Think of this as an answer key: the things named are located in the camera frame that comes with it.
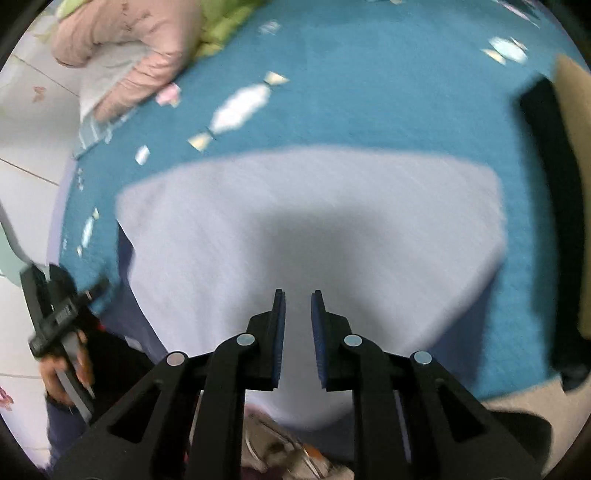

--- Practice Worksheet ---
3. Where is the black strap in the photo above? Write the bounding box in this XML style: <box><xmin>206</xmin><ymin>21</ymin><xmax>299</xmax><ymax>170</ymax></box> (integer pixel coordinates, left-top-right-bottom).
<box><xmin>519</xmin><ymin>78</ymin><xmax>591</xmax><ymax>391</ymax></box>

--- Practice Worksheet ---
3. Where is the tan cushion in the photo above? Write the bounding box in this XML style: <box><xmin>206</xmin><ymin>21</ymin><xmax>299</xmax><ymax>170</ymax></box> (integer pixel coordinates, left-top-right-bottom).
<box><xmin>552</xmin><ymin>54</ymin><xmax>591</xmax><ymax>195</ymax></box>

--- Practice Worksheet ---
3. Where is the pink padded jacket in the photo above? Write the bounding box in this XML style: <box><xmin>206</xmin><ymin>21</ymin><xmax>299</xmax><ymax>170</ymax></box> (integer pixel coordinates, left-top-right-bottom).
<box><xmin>51</xmin><ymin>0</ymin><xmax>209</xmax><ymax>123</ymax></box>

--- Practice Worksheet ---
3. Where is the white folded cloth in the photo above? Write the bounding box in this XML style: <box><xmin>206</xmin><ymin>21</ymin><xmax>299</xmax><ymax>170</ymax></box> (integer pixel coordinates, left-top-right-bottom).
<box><xmin>78</xmin><ymin>42</ymin><xmax>153</xmax><ymax>123</ymax></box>

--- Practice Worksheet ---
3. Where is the green quilted cloth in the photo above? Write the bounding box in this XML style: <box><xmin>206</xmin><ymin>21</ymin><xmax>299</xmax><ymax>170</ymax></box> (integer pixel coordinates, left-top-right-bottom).
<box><xmin>54</xmin><ymin>0</ymin><xmax>269</xmax><ymax>59</ymax></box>

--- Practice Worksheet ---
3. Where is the blue candy print blanket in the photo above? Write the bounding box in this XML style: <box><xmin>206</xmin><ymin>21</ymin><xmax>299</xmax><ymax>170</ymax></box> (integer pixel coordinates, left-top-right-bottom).
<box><xmin>48</xmin><ymin>0</ymin><xmax>570</xmax><ymax>400</ymax></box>

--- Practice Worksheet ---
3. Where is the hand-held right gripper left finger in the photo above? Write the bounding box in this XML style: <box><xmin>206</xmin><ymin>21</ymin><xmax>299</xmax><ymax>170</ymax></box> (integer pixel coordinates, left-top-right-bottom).
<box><xmin>54</xmin><ymin>289</ymin><xmax>287</xmax><ymax>480</ymax></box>

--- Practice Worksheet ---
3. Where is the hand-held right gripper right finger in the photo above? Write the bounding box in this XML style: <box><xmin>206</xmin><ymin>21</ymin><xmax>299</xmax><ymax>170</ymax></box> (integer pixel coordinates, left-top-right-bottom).
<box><xmin>310</xmin><ymin>290</ymin><xmax>542</xmax><ymax>480</ymax></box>

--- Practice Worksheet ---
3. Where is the light purple garment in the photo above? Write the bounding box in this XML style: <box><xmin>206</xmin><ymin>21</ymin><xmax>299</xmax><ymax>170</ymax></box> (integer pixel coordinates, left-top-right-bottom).
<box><xmin>115</xmin><ymin>145</ymin><xmax>509</xmax><ymax>433</ymax></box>

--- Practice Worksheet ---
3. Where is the person's left hand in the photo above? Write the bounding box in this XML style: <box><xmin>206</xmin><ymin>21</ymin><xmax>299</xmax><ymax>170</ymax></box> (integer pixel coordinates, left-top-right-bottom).
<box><xmin>39</xmin><ymin>330</ymin><xmax>97</xmax><ymax>408</ymax></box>

